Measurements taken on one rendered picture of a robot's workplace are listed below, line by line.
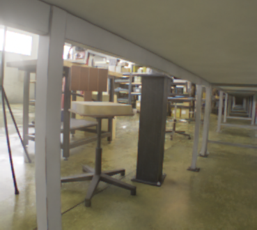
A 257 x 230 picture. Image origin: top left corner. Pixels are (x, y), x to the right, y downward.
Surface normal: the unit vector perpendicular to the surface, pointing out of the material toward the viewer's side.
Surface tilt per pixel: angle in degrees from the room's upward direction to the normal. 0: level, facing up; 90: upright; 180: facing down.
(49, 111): 90
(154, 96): 90
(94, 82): 90
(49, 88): 90
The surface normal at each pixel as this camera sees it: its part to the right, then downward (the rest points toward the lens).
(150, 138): -0.38, 0.01
